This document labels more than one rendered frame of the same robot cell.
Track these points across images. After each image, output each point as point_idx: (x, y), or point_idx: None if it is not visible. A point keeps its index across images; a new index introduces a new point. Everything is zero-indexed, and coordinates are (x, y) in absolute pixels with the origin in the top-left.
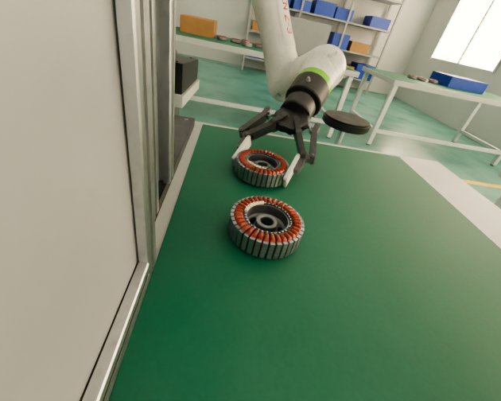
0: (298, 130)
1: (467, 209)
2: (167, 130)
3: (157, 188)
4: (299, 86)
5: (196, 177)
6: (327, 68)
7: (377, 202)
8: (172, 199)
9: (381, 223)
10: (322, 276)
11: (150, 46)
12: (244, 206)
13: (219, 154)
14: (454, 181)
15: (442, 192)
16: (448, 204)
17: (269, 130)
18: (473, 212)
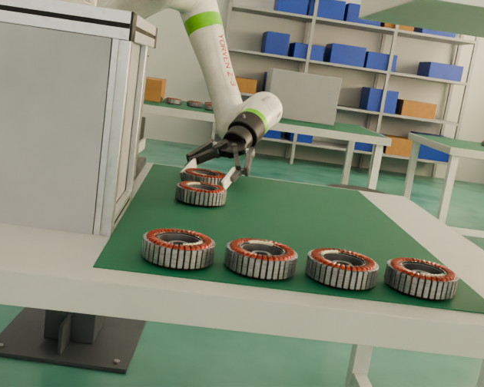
0: (235, 152)
1: (394, 213)
2: None
3: None
4: (237, 121)
5: (151, 183)
6: (261, 108)
7: (303, 203)
8: (135, 188)
9: (297, 208)
10: (235, 213)
11: None
12: (186, 182)
13: (169, 176)
14: (405, 204)
15: (381, 206)
16: (376, 210)
17: (212, 155)
18: (398, 214)
